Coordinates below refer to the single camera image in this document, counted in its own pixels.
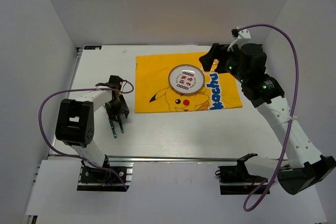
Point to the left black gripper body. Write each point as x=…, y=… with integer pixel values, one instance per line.
x=117, y=107

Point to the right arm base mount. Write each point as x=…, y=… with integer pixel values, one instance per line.
x=234, y=181

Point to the fork with teal handle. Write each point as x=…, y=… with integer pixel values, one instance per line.
x=114, y=133

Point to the yellow pikachu cloth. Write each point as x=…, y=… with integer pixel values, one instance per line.
x=153, y=93

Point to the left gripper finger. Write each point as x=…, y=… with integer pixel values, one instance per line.
x=111, y=123
x=120, y=124

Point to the round patterned plate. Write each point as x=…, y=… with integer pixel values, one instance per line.
x=186, y=79

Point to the left blue table label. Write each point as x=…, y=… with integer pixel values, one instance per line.
x=91, y=47

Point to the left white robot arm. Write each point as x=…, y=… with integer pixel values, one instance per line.
x=75, y=124

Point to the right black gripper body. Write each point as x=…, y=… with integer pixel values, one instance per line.
x=230, y=64

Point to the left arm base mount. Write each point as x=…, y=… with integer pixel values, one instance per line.
x=93, y=179

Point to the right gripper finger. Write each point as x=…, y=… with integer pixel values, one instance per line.
x=207, y=62
x=218, y=51

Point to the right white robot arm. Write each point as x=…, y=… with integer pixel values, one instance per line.
x=300, y=164

